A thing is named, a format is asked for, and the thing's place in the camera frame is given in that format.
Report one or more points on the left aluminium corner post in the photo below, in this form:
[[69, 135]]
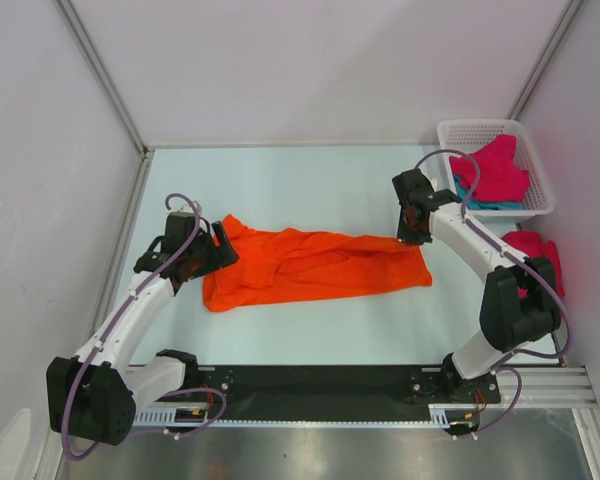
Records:
[[87, 48]]

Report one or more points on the white slotted cable duct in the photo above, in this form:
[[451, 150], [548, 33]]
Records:
[[182, 419]]

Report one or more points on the aluminium front rail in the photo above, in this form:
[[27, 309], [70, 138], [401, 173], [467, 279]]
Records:
[[534, 385]]

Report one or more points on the right aluminium corner post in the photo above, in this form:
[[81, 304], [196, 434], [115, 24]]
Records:
[[558, 36]]

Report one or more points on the white plastic basket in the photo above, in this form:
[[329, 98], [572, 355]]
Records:
[[462, 137]]

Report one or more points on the pink t shirt in basket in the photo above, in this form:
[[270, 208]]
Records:
[[501, 180]]

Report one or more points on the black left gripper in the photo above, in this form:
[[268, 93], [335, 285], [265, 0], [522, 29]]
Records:
[[226, 253]]

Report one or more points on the folded pink t shirt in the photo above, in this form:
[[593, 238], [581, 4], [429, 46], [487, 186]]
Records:
[[533, 245]]

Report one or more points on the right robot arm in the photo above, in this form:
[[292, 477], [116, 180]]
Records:
[[519, 303]]

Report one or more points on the aluminium corner post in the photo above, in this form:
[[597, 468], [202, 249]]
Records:
[[558, 36], [87, 48]]

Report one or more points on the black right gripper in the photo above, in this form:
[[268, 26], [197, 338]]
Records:
[[408, 237]]

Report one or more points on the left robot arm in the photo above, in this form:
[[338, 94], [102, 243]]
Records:
[[92, 395]]

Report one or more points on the orange t shirt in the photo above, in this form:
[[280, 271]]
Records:
[[297, 266]]

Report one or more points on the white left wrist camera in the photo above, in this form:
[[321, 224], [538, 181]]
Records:
[[193, 208]]

